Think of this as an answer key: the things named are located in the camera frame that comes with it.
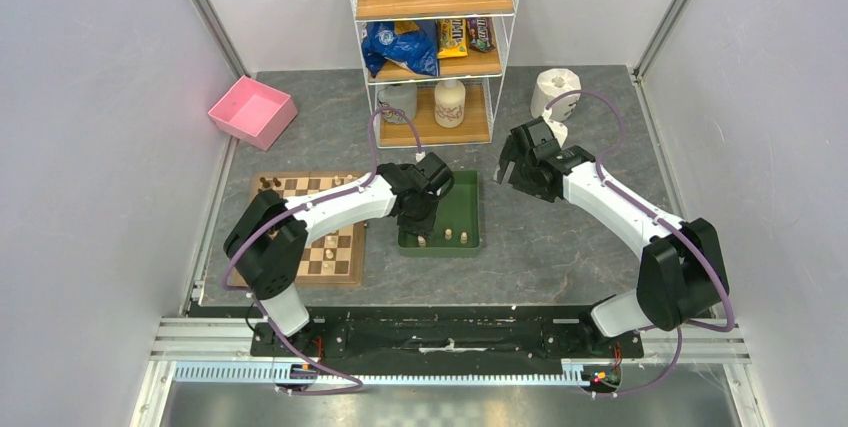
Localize white toilet paper roll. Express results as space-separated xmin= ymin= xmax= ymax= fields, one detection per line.
xmin=530 ymin=68 xmax=582 ymax=122

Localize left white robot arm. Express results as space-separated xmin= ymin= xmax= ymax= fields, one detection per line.
xmin=223 ymin=152 xmax=454 ymax=356

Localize wooden chess board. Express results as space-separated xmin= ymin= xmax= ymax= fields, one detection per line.
xmin=251 ymin=171 xmax=366 ymax=286

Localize white patterned bottle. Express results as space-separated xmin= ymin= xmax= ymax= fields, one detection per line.
xmin=434 ymin=79 xmax=466 ymax=128

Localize grey patterned mug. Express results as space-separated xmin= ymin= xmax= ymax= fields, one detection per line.
xmin=376 ymin=84 xmax=418 ymax=124

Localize green metal tray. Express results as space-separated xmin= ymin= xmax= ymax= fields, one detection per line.
xmin=397 ymin=170 xmax=482 ymax=258

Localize white wire wooden shelf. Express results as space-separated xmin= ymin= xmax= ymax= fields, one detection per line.
xmin=350 ymin=0 xmax=520 ymax=148

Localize brown candy bag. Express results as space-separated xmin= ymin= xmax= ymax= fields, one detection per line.
xmin=466 ymin=17 xmax=496 ymax=53

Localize pink plastic bin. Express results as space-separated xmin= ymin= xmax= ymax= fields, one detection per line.
xmin=207 ymin=76 xmax=298 ymax=151

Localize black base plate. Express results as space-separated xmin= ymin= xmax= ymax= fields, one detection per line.
xmin=287 ymin=305 xmax=644 ymax=360

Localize aluminium rail frame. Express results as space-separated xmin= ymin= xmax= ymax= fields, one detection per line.
xmin=132 ymin=304 xmax=769 ymax=426

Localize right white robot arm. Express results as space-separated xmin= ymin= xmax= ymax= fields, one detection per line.
xmin=495 ymin=118 xmax=729 ymax=356

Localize yellow candy bag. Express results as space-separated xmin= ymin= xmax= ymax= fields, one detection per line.
xmin=438 ymin=18 xmax=468 ymax=60

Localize blue snack bag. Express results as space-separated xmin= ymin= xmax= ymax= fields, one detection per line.
xmin=360 ymin=20 xmax=440 ymax=77

